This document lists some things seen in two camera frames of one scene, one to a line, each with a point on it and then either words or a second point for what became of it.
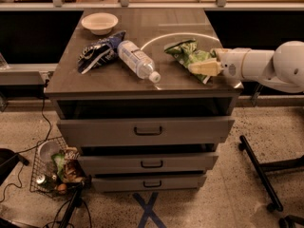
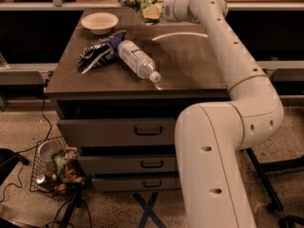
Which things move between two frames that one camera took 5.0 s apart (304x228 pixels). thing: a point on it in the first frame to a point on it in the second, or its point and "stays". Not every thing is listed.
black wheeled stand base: (261, 168) stays
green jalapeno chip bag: (185, 53) to (140, 3)
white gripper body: (230, 63) to (168, 9)
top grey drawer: (146, 131) stays
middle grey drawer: (147, 162) stays
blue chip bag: (101, 52) stays
